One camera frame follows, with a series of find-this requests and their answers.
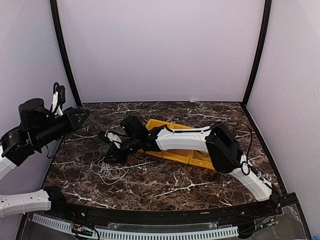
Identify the white cable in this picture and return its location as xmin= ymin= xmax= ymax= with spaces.
xmin=89 ymin=158 xmax=130 ymax=186

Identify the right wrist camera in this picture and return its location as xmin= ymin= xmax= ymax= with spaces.
xmin=97 ymin=130 xmax=123 ymax=149

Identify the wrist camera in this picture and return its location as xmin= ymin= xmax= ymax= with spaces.
xmin=50 ymin=82 xmax=66 ymax=116
xmin=97 ymin=130 xmax=123 ymax=149

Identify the right black frame post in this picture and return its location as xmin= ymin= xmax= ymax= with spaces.
xmin=241 ymin=0 xmax=272 ymax=109

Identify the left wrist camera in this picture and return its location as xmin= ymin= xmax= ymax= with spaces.
xmin=50 ymin=82 xmax=66 ymax=116

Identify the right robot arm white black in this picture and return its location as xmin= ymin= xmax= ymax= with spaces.
xmin=98 ymin=115 xmax=280 ymax=217

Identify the black frame post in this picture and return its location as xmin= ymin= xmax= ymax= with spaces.
xmin=241 ymin=0 xmax=272 ymax=109
xmin=49 ymin=0 xmax=82 ymax=108

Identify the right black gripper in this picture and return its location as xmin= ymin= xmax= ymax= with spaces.
xmin=102 ymin=135 xmax=141 ymax=164

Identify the black front rail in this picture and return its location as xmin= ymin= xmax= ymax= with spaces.
xmin=39 ymin=200 xmax=283 ymax=230

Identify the left black frame post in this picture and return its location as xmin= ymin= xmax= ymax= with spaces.
xmin=49 ymin=0 xmax=82 ymax=108

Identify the yellow bin right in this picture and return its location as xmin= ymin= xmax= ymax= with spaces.
xmin=187 ymin=128 xmax=216 ymax=171

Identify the yellow bin left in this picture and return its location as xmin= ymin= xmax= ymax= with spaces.
xmin=145 ymin=119 xmax=173 ymax=158

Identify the black cable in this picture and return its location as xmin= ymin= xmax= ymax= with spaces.
xmin=194 ymin=149 xmax=210 ymax=160

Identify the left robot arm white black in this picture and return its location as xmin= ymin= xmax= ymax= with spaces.
xmin=0 ymin=98 xmax=90 ymax=218

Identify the white slotted cable duct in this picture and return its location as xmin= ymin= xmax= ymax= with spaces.
xmin=32 ymin=214 xmax=239 ymax=240

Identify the yellow bin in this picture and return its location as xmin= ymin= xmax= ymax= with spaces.
xmin=145 ymin=119 xmax=173 ymax=158
xmin=187 ymin=128 xmax=216 ymax=171
xmin=162 ymin=123 xmax=194 ymax=164

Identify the yellow bin middle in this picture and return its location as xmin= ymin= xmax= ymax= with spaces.
xmin=162 ymin=123 xmax=194 ymax=164

